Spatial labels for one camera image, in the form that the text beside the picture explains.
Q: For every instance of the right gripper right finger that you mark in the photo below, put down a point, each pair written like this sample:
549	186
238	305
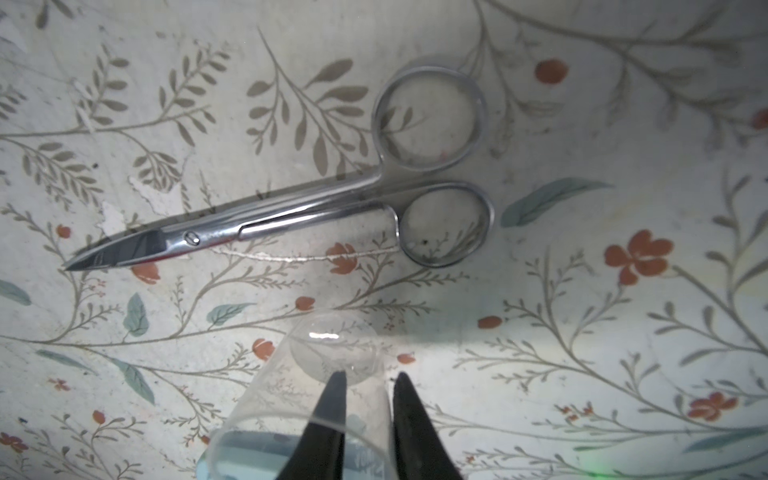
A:
419	453

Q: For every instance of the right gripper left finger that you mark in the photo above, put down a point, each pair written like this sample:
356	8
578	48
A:
320	451

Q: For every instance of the metal scissors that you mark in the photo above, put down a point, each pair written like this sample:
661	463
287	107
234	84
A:
394	184

